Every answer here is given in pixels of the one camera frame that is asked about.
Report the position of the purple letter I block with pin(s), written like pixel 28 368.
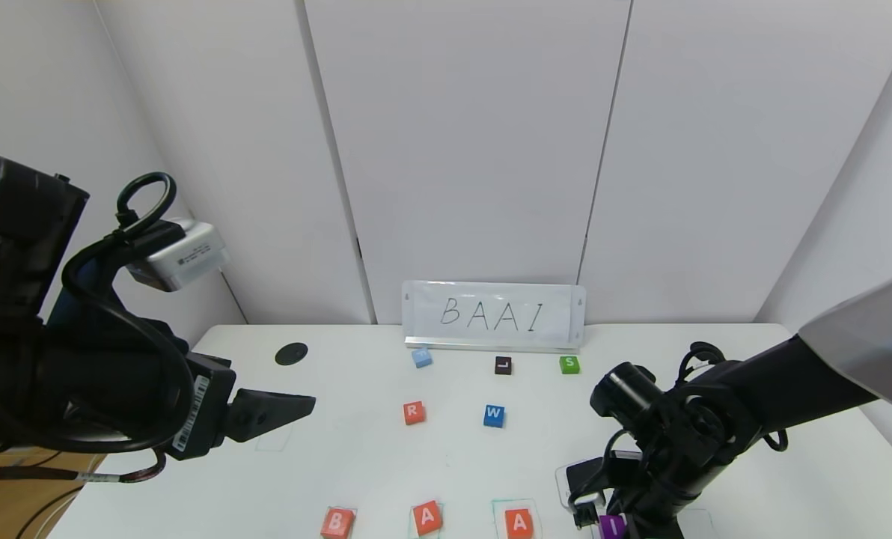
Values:
pixel 611 526

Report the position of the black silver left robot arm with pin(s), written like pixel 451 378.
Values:
pixel 42 359

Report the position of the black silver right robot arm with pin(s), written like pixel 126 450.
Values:
pixel 753 397

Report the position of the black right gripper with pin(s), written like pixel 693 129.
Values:
pixel 585 481

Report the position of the black letter L block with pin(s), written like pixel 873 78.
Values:
pixel 503 365

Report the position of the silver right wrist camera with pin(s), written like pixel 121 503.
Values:
pixel 588 479

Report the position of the BAAI sign in acrylic holder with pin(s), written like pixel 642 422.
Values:
pixel 495 314

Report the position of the blue letter W block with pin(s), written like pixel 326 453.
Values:
pixel 493 415

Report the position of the orange letter A block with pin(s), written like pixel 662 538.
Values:
pixel 427 516
pixel 518 522

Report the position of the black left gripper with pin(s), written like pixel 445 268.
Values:
pixel 200 410

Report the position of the green letter S block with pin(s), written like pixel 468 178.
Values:
pixel 569 364

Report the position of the orange letter R block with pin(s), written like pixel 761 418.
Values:
pixel 414 412

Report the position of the light blue letter block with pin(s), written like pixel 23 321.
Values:
pixel 421 358

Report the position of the orange letter B block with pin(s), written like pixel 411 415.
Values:
pixel 337 522

